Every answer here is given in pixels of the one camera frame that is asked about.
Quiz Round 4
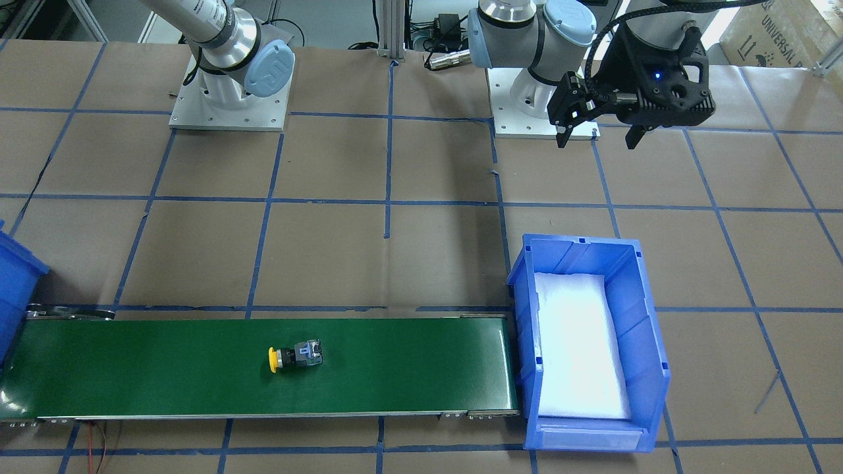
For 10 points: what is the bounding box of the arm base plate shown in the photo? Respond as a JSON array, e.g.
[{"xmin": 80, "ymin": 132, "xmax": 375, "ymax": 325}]
[
  {"xmin": 486, "ymin": 66, "xmax": 601, "ymax": 140},
  {"xmin": 169, "ymin": 69, "xmax": 292, "ymax": 132}
]

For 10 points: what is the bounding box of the aluminium frame post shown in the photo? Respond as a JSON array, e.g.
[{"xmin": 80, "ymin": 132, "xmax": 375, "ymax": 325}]
[{"xmin": 374, "ymin": 1, "xmax": 409, "ymax": 63}]

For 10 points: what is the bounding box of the green conveyor belt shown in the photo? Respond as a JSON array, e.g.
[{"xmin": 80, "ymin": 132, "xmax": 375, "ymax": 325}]
[{"xmin": 2, "ymin": 316, "xmax": 519, "ymax": 422}]

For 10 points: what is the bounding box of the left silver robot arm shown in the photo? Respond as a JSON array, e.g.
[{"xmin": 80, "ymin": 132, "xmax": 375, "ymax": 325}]
[{"xmin": 467, "ymin": 1, "xmax": 750, "ymax": 149}]

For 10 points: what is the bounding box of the far blue storage bin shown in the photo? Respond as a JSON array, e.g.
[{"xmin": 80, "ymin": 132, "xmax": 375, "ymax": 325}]
[{"xmin": 1, "ymin": 231, "xmax": 49, "ymax": 362}]

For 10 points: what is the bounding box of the yellow push button switch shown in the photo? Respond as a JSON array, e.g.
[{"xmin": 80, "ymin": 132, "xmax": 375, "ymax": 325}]
[{"xmin": 267, "ymin": 339, "xmax": 324, "ymax": 374}]

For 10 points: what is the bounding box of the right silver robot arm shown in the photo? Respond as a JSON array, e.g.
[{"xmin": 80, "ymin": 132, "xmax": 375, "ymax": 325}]
[{"xmin": 146, "ymin": 1, "xmax": 295, "ymax": 131}]

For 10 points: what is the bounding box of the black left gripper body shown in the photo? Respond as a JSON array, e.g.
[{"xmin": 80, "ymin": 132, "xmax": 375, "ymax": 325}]
[{"xmin": 548, "ymin": 23, "xmax": 716, "ymax": 129}]

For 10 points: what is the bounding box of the blue bin with white foam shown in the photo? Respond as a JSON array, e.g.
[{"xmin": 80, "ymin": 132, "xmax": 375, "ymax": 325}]
[{"xmin": 508, "ymin": 234, "xmax": 671, "ymax": 453}]

